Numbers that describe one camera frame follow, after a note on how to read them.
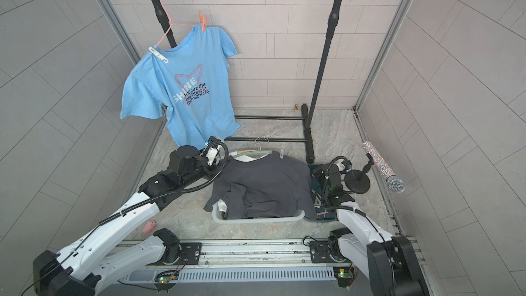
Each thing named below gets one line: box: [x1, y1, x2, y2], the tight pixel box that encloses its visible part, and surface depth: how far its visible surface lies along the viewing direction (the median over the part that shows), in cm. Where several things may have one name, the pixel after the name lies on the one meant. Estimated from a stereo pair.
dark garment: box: [203, 150, 318, 220], surface depth 77 cm
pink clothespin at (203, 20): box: [198, 9, 208, 33], surface depth 76 cm
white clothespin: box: [147, 46, 169, 64], surface depth 64 cm
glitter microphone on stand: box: [344, 141, 406, 194], surface depth 70 cm
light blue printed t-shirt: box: [119, 26, 241, 149], surface depth 80 cm
